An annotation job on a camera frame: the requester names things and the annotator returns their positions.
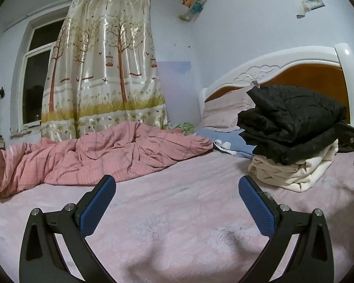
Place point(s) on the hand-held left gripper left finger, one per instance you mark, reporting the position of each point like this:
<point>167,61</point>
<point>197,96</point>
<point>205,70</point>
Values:
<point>97,206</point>

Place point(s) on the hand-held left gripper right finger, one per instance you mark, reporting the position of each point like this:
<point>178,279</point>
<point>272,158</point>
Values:
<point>258,209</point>

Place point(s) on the black puffer jacket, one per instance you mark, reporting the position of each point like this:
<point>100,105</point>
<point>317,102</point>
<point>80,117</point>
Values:
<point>292,123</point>

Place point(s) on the pink checked quilt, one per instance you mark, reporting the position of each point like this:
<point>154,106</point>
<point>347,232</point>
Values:
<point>91,159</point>

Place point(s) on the folded cream white garment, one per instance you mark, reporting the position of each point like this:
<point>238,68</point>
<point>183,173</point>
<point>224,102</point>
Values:
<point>292,174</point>

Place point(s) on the blue floral pillow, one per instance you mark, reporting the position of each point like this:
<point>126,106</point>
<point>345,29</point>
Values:
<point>224,141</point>

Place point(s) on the white and wooden headboard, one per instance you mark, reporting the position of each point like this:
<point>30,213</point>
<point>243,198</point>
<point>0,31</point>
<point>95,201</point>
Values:
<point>312,76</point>

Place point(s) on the pink pillow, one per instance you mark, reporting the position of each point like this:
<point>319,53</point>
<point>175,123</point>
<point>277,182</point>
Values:
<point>224,112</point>

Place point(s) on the green cloth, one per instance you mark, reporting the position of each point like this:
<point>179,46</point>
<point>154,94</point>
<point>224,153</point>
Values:
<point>184,127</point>

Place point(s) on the white framed window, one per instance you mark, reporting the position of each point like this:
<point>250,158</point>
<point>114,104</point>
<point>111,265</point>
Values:
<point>35,79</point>

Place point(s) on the tree print curtain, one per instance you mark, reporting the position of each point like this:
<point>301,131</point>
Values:
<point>106,64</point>

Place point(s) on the plush doll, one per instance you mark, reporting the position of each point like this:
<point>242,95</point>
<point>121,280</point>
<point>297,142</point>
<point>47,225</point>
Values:
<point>191,1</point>

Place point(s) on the pale purple wall panel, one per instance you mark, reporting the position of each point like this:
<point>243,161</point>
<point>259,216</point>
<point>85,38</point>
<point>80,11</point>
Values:
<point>177,94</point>

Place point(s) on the wall poster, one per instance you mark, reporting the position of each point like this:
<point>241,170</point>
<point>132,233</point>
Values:
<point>311,4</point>

